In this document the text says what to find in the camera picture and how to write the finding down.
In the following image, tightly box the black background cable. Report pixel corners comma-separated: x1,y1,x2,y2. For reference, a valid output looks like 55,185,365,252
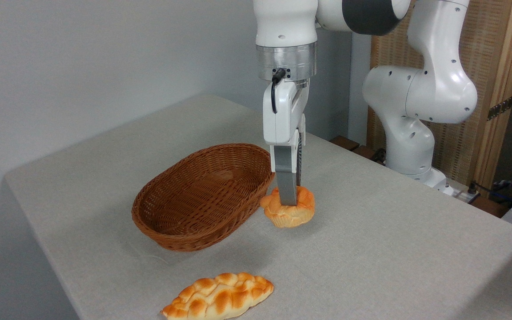
468,180,512,201

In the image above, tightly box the long braided bread loaf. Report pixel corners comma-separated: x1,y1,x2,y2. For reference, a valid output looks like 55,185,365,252
161,272,275,320

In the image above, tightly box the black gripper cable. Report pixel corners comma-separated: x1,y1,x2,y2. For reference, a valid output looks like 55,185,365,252
270,68,288,115

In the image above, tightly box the brown wicker basket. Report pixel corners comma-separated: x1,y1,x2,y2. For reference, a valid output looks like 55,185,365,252
132,143,277,252

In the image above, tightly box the grey tablecloth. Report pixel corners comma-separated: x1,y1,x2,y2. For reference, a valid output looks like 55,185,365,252
4,93,512,320

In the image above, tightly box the round knotted bread roll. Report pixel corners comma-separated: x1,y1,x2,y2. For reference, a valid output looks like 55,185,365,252
260,186,316,229

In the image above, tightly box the dark metal screen hinge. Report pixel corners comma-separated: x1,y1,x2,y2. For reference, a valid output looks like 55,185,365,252
487,95,512,121

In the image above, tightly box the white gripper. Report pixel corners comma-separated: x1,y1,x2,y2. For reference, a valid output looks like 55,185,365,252
263,79,310,207

